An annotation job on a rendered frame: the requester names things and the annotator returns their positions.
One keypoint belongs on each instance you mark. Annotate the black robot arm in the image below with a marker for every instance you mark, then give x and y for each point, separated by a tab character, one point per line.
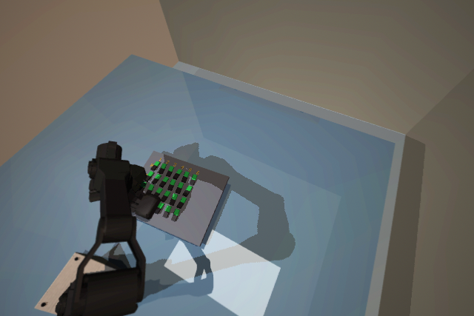
113	293

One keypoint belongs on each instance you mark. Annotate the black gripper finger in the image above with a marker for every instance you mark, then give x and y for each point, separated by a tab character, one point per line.
132	208

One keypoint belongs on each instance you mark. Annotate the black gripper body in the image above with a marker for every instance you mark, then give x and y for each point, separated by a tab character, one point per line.
145	205

